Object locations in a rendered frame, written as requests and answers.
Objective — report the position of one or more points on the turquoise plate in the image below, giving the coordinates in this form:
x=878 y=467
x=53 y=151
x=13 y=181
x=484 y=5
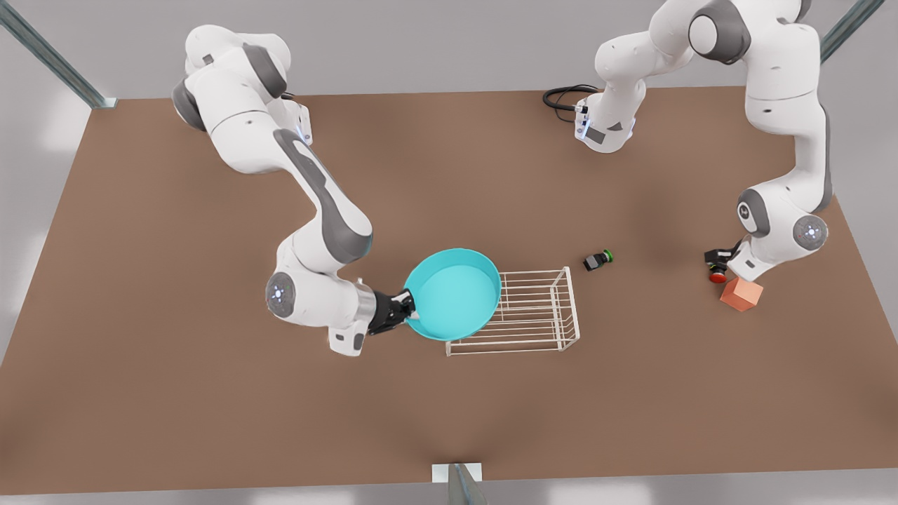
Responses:
x=453 y=294

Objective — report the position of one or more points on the green button switch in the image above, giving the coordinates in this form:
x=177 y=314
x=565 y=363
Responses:
x=598 y=259

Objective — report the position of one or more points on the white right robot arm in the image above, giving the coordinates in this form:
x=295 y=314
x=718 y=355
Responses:
x=309 y=182

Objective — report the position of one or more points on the orange cube block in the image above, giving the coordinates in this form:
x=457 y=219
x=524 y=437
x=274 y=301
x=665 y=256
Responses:
x=741 y=294

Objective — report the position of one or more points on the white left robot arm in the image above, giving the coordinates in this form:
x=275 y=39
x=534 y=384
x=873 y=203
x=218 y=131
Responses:
x=779 y=84

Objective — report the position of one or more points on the silver frame post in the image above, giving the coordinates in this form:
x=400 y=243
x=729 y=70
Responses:
x=849 y=24
x=463 y=484
x=49 y=56

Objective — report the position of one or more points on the red button switch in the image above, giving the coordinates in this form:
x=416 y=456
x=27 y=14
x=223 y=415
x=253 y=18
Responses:
x=717 y=273

